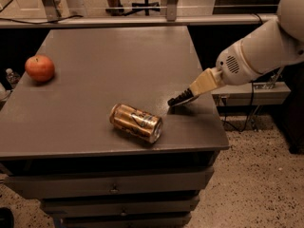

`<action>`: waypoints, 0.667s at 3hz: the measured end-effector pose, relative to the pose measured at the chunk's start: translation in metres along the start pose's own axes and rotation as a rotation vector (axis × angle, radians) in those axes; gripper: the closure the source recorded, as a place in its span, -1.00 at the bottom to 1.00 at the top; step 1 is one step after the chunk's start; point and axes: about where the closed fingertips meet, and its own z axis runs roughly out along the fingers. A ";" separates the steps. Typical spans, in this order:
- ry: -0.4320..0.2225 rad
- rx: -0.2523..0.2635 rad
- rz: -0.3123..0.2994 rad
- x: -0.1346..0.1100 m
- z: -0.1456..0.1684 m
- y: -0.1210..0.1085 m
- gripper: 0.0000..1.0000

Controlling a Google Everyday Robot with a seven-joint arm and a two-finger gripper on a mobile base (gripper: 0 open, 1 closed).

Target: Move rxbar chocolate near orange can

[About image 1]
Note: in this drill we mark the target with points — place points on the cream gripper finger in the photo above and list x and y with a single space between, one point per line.
210 79

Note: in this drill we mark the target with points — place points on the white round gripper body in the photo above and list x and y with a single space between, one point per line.
228 65

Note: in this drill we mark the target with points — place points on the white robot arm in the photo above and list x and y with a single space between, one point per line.
277 43

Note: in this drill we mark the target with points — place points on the orange soda can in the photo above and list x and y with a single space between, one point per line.
136 122

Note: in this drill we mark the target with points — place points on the black office chair base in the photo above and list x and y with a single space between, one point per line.
145 6

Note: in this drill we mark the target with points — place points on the person leg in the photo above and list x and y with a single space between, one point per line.
115 8

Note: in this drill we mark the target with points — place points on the grey drawer cabinet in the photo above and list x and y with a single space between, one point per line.
63 127

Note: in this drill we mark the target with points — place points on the bottom grey drawer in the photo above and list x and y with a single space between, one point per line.
131 221

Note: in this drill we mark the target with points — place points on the grey drawer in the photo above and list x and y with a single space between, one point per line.
112 183
120 205
131 221

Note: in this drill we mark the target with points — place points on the top grey drawer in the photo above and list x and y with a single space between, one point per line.
112 183

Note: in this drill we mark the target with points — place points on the red apple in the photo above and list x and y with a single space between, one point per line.
40 68

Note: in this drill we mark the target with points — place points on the middle grey drawer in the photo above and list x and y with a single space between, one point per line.
120 205

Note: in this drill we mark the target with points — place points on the clear plastic water bottle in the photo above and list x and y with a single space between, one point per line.
12 77

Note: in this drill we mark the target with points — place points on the black shoe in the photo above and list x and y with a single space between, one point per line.
6 218

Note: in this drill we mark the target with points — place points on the grey wall power strip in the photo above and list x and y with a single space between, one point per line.
251 94

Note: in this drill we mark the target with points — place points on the grey metal rail frame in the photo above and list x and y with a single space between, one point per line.
169 17

